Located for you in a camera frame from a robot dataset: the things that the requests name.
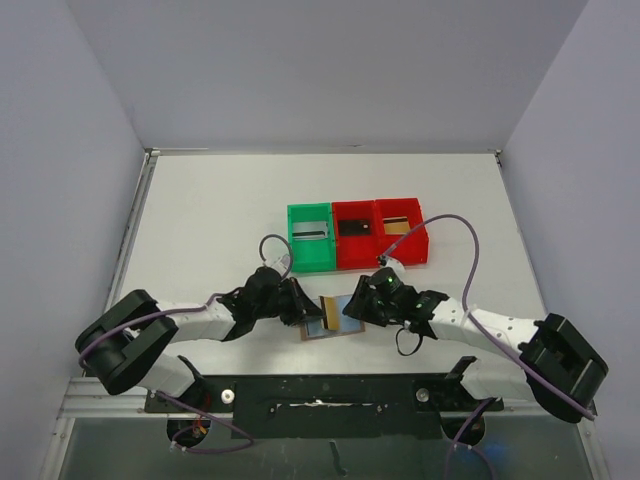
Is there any tan leather card holder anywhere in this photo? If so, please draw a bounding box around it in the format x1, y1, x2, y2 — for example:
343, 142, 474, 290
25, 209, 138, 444
300, 295, 365, 341

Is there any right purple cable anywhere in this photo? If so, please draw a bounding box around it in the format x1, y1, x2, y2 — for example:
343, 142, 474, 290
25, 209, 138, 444
375, 214, 597, 480

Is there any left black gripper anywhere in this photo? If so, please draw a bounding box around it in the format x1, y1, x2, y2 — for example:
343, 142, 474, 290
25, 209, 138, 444
254, 276, 325, 326

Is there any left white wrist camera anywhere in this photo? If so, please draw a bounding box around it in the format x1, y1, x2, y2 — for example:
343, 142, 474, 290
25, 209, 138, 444
263, 254, 292, 277

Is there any gold card in red bin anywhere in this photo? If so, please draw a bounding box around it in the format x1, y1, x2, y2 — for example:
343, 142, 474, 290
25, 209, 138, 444
382, 216, 411, 236

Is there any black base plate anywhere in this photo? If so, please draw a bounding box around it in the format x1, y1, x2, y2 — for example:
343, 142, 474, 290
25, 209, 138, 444
144, 372, 504, 446

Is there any green plastic bin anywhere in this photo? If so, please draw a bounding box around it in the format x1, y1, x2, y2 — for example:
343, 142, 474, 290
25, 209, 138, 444
287, 203, 337, 273

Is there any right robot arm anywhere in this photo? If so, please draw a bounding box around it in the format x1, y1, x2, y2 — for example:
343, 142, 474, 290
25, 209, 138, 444
343, 267, 609, 423

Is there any gold card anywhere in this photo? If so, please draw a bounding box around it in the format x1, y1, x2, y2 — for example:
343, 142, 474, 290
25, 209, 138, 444
320, 296, 341, 332
382, 216, 411, 236

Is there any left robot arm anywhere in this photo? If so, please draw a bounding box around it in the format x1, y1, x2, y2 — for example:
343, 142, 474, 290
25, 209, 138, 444
75, 266, 323, 411

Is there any aluminium left rail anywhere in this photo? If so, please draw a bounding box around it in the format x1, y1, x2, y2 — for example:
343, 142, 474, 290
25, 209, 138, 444
103, 149, 161, 312

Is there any aluminium rail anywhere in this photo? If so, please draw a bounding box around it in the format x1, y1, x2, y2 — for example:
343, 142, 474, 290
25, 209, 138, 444
57, 372, 599, 421
103, 149, 161, 312

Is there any black card in red bin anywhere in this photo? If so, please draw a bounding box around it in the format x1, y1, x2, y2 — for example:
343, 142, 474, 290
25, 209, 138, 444
338, 219, 371, 237

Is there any silver card in green bin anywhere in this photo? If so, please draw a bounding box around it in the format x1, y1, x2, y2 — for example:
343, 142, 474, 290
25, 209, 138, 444
292, 221, 329, 241

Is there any red double plastic bin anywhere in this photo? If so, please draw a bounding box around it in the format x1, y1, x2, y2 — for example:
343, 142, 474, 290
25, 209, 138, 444
332, 198, 424, 270

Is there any aluminium front rail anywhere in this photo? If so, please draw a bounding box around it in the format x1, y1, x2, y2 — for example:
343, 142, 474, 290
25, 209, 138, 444
57, 372, 599, 421

